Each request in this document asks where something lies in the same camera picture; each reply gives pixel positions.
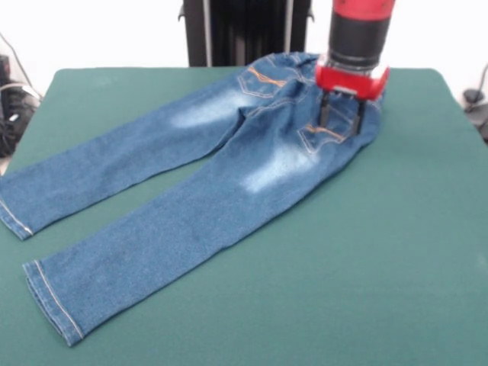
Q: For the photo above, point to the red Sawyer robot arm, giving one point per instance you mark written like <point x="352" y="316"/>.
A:
<point x="360" y="34"/>

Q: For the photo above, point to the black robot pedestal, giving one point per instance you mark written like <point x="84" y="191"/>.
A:
<point x="248" y="34"/>

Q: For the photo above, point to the blue denim jeans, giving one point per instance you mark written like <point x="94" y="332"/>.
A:
<point x="190" y="190"/>

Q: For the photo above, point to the dark green table cloth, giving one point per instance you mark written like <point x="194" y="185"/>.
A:
<point x="419" y="228"/>

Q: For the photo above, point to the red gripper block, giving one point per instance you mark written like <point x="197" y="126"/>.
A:
<point x="348" y="82"/>

